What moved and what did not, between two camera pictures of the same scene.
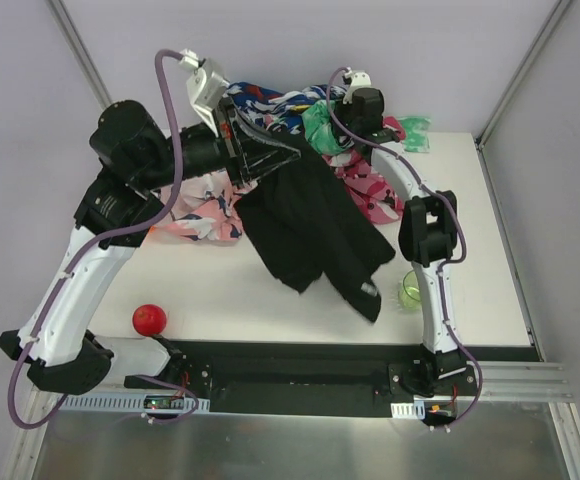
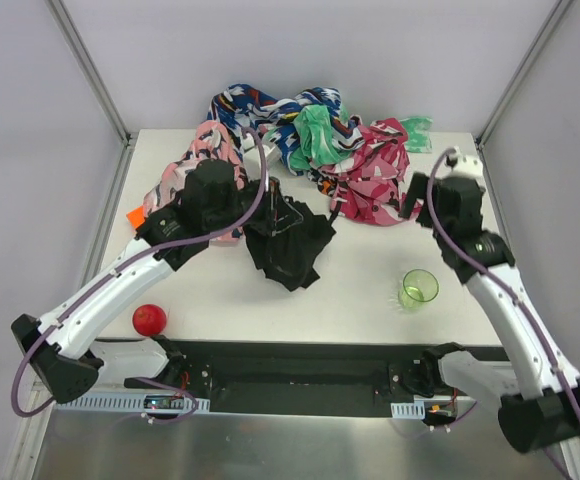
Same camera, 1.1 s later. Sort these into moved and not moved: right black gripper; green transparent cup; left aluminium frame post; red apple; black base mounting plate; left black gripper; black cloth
Moved: black cloth; left black gripper; right black gripper
Not moved: left aluminium frame post; red apple; black base mounting plate; green transparent cup
